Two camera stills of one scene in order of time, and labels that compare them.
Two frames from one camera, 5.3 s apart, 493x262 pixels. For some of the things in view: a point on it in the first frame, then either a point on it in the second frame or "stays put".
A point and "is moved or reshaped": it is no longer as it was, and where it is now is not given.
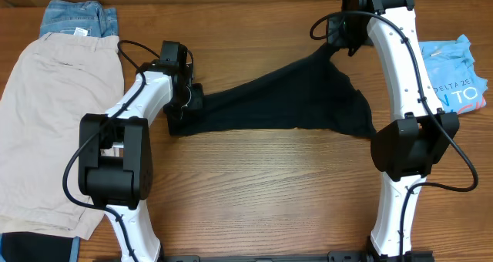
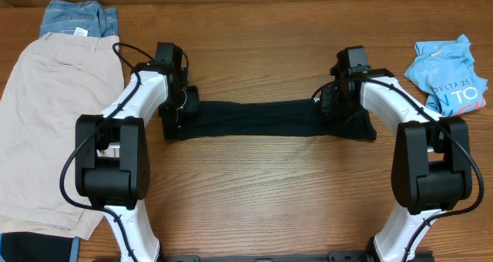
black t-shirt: [323, 92] is moved or reshaped
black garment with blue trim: [21, 246] stays put
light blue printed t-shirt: [451, 67] stays put
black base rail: [334, 256] stays put
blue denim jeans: [80, 18] stays put
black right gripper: [333, 26] → [326, 109]
